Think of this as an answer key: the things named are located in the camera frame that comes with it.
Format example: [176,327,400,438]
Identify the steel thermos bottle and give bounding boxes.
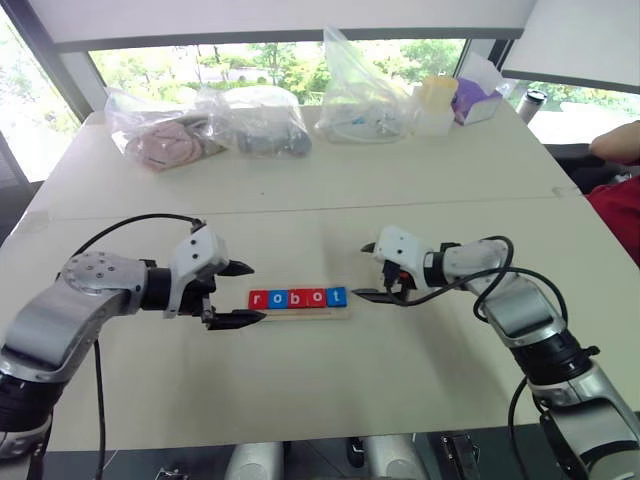
[516,88,547,121]

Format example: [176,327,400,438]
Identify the black chair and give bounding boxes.
[544,143,640,194]

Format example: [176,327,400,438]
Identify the person's red shirt torso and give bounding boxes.
[584,177,640,266]

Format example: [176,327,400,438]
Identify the pale yellow plastic cup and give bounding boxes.
[421,75,459,112]

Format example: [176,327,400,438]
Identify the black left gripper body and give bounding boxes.
[182,271,219,327]

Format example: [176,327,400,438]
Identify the white plastic container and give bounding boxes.
[412,85,455,137]

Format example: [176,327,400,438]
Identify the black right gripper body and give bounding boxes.
[382,261,418,302]

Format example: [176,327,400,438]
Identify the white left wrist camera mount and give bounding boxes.
[163,219,231,320]

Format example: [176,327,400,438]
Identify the plastic bag with grey items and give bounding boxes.
[197,84,314,160]

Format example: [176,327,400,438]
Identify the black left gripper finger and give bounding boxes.
[215,259,255,279]
[207,309,268,332]

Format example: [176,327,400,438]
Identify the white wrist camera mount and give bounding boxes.
[372,225,436,296]
[163,219,231,320]

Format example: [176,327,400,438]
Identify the small white roller blind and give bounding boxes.
[499,0,640,94]

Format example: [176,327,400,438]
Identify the silver rounded robot leg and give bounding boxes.
[362,434,430,480]
[224,442,285,480]

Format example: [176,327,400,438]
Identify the wooden letter tray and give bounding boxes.
[247,306,353,324]

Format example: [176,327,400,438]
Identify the purple tissue box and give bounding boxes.
[452,52,505,126]

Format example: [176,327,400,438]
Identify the wide white roller blind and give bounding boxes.
[24,0,539,51]

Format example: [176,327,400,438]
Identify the tall clear plastic bag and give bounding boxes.
[314,24,416,145]

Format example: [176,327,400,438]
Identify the black bracket under table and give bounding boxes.
[344,437,367,469]
[439,433,482,480]

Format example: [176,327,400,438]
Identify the plastic bag with pink items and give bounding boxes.
[103,85,234,174]

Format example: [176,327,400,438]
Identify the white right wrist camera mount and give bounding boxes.
[372,225,436,296]

